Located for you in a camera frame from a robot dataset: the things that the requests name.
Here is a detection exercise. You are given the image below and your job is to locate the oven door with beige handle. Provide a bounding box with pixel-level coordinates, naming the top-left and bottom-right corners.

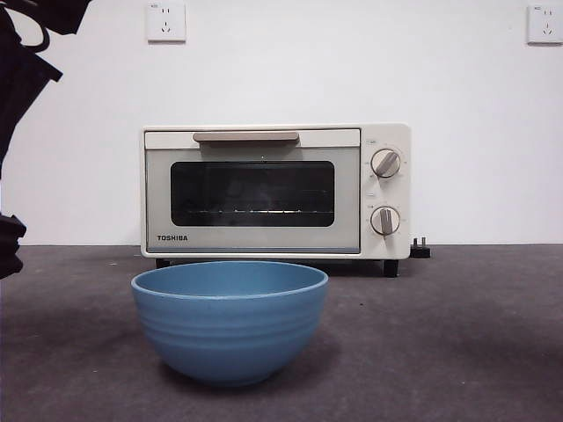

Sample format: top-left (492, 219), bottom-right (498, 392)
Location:
top-left (143, 127), bottom-right (362, 255)

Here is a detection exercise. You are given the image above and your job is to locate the blue ribbed bowl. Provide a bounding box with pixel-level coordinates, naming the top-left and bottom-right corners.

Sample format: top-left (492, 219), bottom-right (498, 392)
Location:
top-left (130, 261), bottom-right (330, 388)

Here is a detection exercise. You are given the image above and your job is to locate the cream Toshiba toaster oven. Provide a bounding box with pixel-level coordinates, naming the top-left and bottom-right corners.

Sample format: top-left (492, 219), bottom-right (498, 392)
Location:
top-left (140, 122), bottom-right (413, 279)

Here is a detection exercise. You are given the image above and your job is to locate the timer knob beige pointer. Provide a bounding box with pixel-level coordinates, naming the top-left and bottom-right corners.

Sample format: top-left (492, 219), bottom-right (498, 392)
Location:
top-left (369, 206), bottom-right (401, 239)

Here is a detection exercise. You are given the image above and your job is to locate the temperature knob beige pointer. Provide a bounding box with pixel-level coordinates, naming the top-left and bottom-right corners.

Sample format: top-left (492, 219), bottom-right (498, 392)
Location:
top-left (369, 149), bottom-right (402, 180)

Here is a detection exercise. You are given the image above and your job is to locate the metal wire oven rack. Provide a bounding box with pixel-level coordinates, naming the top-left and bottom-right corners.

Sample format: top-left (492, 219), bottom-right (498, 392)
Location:
top-left (182, 208), bottom-right (333, 217)

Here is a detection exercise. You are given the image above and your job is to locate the white wall socket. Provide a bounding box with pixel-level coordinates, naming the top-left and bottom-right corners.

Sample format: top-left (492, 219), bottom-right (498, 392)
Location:
top-left (147, 2), bottom-right (186, 44)
top-left (526, 4), bottom-right (563, 45)

